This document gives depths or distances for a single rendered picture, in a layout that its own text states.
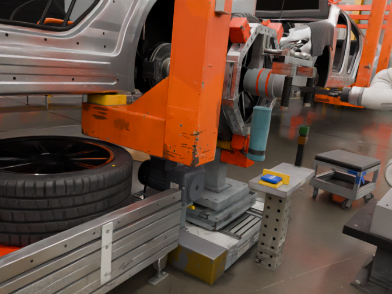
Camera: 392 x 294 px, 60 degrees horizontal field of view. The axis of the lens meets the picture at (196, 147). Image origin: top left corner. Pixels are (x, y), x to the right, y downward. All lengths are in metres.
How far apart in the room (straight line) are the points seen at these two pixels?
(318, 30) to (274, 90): 2.98
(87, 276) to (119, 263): 0.14
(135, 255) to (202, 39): 0.83
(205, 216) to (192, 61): 0.84
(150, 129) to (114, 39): 0.48
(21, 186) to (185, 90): 0.65
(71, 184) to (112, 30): 0.77
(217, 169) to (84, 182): 0.91
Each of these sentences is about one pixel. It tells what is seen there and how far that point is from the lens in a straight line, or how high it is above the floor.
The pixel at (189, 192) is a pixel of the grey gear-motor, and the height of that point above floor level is 0.31.
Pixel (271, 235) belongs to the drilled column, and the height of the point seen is 0.18.
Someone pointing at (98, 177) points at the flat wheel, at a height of 0.50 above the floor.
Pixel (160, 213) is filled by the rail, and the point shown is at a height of 0.33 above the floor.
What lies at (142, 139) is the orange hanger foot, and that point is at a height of 0.58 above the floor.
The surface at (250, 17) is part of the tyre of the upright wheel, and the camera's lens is 1.82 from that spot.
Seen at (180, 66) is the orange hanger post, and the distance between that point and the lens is 1.31.
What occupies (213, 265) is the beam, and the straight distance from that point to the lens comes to 1.51.
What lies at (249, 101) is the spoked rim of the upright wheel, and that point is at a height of 0.72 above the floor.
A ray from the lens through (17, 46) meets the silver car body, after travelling 1.38.
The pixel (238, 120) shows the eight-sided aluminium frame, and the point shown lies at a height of 0.67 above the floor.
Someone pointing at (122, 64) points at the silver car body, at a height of 0.87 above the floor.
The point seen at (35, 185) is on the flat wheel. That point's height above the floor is 0.49.
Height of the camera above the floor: 0.92
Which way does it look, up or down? 14 degrees down
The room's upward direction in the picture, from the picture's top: 6 degrees clockwise
